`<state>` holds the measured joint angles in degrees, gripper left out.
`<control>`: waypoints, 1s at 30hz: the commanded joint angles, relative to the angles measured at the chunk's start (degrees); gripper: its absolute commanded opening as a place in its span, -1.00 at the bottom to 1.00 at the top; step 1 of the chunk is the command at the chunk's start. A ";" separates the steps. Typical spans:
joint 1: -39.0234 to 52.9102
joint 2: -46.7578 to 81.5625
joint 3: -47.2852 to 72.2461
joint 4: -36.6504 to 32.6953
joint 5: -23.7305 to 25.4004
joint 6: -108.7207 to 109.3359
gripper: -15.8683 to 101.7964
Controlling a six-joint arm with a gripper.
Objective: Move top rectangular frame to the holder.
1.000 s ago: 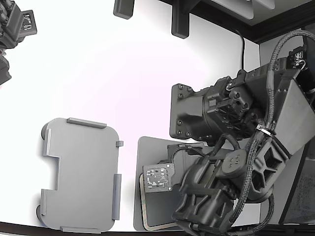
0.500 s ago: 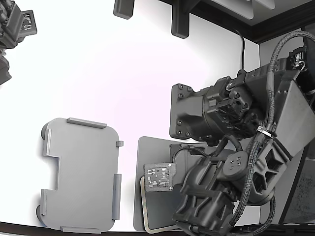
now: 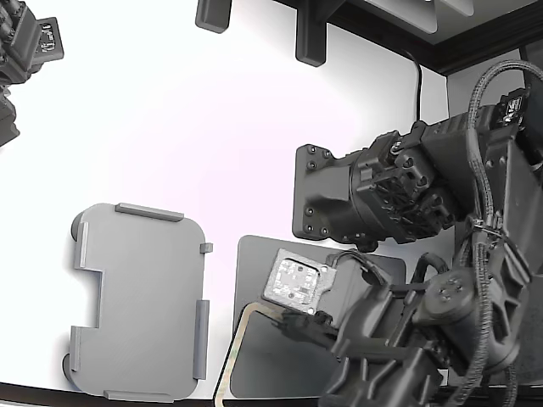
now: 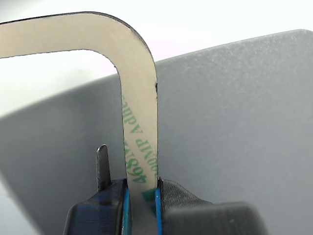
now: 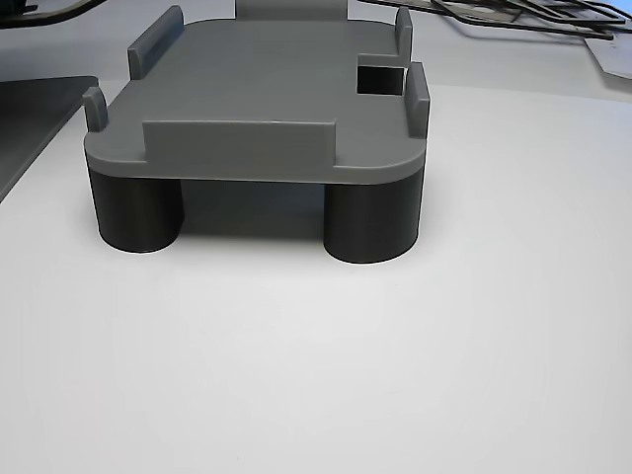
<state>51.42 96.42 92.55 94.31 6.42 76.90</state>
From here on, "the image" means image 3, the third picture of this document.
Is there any black camera wire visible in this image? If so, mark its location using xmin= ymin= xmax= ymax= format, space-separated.
xmin=326 ymin=249 xmax=394 ymax=292

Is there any dark gray bracket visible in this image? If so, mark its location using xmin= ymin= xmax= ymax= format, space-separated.
xmin=294 ymin=0 xmax=328 ymax=68
xmin=194 ymin=0 xmax=233 ymax=34

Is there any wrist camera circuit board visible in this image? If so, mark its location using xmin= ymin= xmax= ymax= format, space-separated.
xmin=262 ymin=248 xmax=339 ymax=315

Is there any braided black arm cable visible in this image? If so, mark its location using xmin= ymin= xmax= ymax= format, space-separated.
xmin=463 ymin=59 xmax=543 ymax=407

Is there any tan rectangular frame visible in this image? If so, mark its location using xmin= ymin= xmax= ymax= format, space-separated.
xmin=212 ymin=301 xmax=298 ymax=407

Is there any gray holder with black legs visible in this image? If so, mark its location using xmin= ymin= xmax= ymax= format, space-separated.
xmin=62 ymin=202 xmax=215 ymax=404

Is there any dark gray gripper body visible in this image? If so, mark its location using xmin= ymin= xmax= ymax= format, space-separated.
xmin=320 ymin=253 xmax=395 ymax=338

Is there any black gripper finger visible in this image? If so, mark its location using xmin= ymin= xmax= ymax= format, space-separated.
xmin=277 ymin=322 xmax=340 ymax=351
xmin=281 ymin=309 xmax=333 ymax=328

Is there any black frame rail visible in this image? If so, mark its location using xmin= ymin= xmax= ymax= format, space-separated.
xmin=275 ymin=0 xmax=543 ymax=76

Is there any thin black cable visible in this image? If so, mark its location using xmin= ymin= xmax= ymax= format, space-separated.
xmin=401 ymin=47 xmax=424 ymax=124

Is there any dark gray mat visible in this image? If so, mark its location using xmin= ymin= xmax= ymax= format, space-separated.
xmin=232 ymin=234 xmax=408 ymax=400

